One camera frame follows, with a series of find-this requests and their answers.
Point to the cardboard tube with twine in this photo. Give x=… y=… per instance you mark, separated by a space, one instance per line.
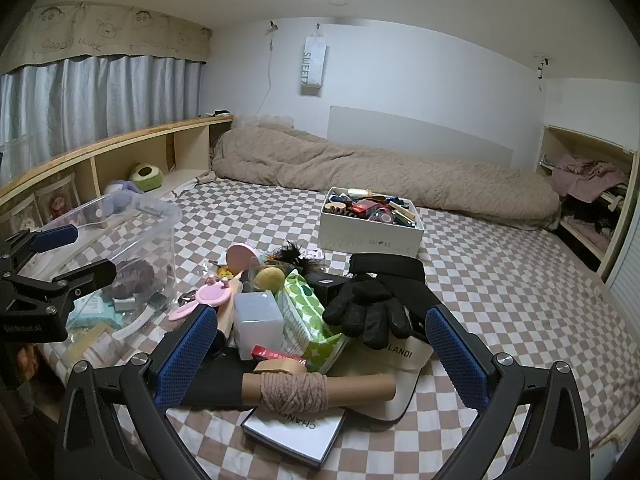
x=300 y=390

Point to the translucent white plastic box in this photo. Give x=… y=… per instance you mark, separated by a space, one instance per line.
x=257 y=322

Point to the black feather accessory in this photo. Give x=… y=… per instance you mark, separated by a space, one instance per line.
x=295 y=255

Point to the beige cardboard box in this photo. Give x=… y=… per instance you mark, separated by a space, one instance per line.
x=92 y=337

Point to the small black box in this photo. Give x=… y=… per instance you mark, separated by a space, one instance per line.
x=325 y=287

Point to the pink clothes pile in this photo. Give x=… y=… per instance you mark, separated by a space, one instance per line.
x=585 y=175

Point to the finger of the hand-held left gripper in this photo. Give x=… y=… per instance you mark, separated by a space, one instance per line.
x=52 y=238
x=85 y=275

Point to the white shoe box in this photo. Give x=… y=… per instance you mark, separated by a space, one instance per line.
x=370 y=245

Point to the small yellow toy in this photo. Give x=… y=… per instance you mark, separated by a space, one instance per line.
x=225 y=273

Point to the yellow sponge ball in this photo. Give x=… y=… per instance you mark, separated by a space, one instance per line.
x=270 y=277

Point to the teal face mask packet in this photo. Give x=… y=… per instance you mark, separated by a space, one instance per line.
x=92 y=310

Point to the white visor cap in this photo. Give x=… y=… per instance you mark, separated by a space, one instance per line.
x=395 y=360

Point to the doll display box red dolls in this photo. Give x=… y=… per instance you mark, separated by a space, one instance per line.
x=56 y=202

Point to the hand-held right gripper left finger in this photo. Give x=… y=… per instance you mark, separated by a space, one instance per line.
x=187 y=355

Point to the green wet wipes pack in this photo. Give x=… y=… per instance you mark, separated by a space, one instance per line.
x=302 y=305

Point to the black knit glove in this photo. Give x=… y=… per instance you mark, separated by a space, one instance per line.
x=370 y=305

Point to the pink round mirror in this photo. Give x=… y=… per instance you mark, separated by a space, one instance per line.
x=242 y=257

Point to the small red box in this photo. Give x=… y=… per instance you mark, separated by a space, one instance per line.
x=272 y=352

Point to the beige quilt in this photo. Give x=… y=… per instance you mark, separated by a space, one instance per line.
x=350 y=175

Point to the brown fuzzy hair accessory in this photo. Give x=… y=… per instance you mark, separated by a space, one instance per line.
x=135 y=277

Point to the grey curtain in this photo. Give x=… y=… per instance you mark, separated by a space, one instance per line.
x=100 y=100

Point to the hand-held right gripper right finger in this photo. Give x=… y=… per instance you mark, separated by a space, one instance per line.
x=455 y=360

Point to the wooden wardrobe shelf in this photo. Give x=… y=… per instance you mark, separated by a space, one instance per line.
x=615 y=240

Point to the beige cartoon valance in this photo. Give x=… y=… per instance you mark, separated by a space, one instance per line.
x=100 y=30

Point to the purple plush toy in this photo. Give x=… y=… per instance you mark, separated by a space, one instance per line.
x=122 y=192

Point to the wooden bedside shelf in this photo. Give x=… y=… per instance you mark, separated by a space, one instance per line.
x=125 y=137

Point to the white hanging paper bag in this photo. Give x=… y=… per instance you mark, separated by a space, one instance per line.
x=314 y=62

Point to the pile of cosmetics and tapes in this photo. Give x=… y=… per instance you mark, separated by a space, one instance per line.
x=370 y=207

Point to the white flat gift box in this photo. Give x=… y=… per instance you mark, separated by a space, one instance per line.
x=295 y=432

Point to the clear plastic storage bin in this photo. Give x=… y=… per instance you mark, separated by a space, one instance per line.
x=150 y=215

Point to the wooden block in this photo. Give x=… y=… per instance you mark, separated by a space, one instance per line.
x=229 y=310

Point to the green avocado plush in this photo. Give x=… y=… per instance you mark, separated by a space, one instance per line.
x=145 y=176

